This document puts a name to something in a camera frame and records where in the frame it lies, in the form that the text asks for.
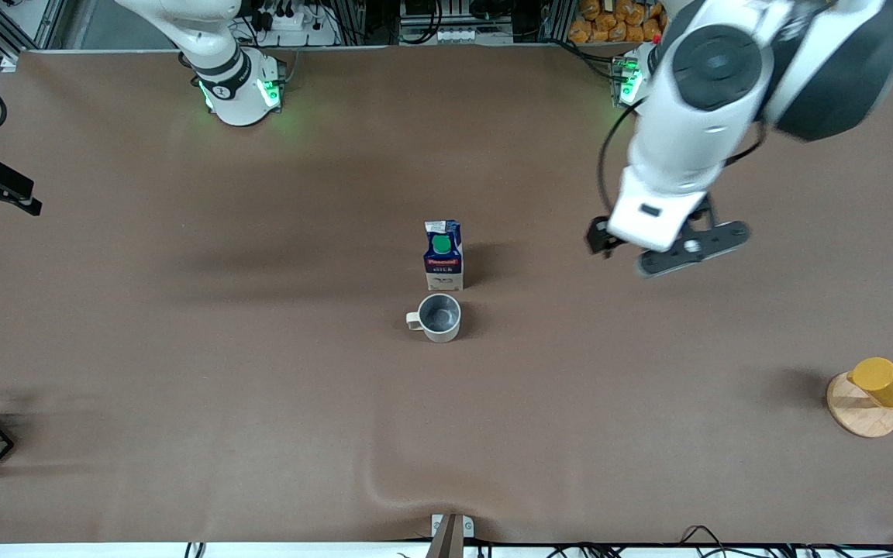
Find blue milk carton green cap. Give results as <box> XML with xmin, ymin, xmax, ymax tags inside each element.
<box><xmin>422</xmin><ymin>219</ymin><xmax>464</xmax><ymax>293</ymax></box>

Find beige mug grey inside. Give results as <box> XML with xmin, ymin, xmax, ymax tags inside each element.
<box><xmin>405</xmin><ymin>293</ymin><xmax>464</xmax><ymax>344</ymax></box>

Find yellow cup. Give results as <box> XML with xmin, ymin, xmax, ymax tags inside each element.
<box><xmin>847</xmin><ymin>357</ymin><xmax>893</xmax><ymax>409</ymax></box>

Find pile of orange snack packs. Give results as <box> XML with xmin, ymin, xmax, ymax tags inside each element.
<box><xmin>568</xmin><ymin>0</ymin><xmax>666</xmax><ymax>45</ymax></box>

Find wooden mug stand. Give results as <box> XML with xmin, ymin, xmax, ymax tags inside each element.
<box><xmin>827</xmin><ymin>370</ymin><xmax>893</xmax><ymax>439</ymax></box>

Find brown table cloth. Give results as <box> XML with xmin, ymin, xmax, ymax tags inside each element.
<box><xmin>0</xmin><ymin>43</ymin><xmax>893</xmax><ymax>546</ymax></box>

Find white power strip with plugs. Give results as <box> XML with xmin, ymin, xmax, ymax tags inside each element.
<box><xmin>253</xmin><ymin>0</ymin><xmax>340</xmax><ymax>47</ymax></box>

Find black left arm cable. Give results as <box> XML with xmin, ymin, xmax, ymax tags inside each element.
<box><xmin>598</xmin><ymin>97</ymin><xmax>646</xmax><ymax>227</ymax></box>

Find aluminium frame rail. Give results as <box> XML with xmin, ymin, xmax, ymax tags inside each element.
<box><xmin>0</xmin><ymin>0</ymin><xmax>67</xmax><ymax>72</ymax></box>

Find grey metal bracket post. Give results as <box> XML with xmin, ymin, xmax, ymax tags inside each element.
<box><xmin>429</xmin><ymin>512</ymin><xmax>475</xmax><ymax>558</ymax></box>

